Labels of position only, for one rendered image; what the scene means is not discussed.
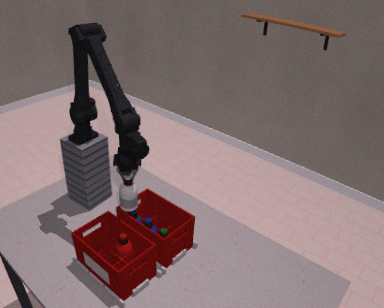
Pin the red crate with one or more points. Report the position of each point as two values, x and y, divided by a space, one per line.
152 204
102 264

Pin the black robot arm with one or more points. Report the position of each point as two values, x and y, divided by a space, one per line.
125 116

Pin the red bottle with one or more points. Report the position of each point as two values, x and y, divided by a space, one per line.
123 246

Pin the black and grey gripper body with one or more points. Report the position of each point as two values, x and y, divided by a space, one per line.
135 166

